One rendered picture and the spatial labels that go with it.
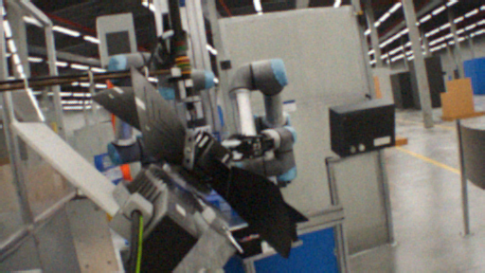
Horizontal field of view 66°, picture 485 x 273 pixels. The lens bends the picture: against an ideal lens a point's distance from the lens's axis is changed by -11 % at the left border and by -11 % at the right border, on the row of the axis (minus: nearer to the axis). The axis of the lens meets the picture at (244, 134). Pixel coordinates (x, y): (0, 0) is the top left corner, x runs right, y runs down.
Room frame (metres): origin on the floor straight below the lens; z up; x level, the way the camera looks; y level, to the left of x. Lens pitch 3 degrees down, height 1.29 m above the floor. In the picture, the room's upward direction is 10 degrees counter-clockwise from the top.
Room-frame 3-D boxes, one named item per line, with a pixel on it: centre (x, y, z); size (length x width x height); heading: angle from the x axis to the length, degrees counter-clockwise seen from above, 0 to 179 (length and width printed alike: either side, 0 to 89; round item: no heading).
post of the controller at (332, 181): (1.65, -0.32, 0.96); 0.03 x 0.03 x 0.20; 10
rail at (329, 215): (1.58, 0.10, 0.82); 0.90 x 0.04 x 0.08; 100
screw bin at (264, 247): (1.43, 0.01, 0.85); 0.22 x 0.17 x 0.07; 116
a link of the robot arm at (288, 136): (1.52, -0.13, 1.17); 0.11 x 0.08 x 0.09; 137
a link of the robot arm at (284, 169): (1.52, -0.11, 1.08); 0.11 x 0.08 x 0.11; 87
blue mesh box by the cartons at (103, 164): (8.31, 2.48, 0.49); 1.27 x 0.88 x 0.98; 174
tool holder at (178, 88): (1.20, 0.15, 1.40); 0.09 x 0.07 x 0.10; 135
